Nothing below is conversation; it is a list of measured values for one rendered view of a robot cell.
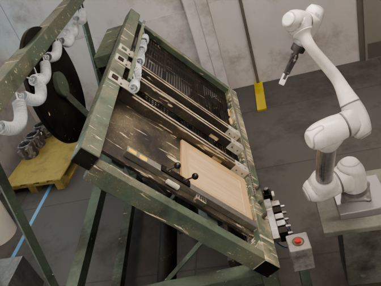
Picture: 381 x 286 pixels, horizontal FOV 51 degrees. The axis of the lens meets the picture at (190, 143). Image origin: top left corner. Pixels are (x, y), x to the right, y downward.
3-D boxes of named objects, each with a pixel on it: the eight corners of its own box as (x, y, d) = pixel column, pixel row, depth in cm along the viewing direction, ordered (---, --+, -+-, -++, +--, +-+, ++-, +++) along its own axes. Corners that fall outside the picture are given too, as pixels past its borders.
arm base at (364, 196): (369, 178, 263) (368, 171, 261) (371, 201, 247) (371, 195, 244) (339, 180, 271) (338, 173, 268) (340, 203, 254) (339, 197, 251)
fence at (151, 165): (253, 231, 246) (257, 227, 244) (122, 155, 212) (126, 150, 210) (252, 225, 250) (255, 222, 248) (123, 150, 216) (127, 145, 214)
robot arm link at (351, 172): (373, 188, 247) (369, 161, 236) (346, 200, 248) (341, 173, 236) (358, 174, 261) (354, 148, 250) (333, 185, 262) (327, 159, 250)
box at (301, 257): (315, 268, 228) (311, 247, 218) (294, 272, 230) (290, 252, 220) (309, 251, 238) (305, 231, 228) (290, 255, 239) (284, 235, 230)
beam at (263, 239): (267, 278, 232) (280, 268, 227) (252, 270, 227) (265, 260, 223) (229, 99, 414) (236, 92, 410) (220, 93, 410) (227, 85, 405)
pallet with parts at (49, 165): (42, 141, 634) (30, 121, 614) (98, 129, 613) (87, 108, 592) (5, 200, 525) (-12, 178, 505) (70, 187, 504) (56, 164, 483)
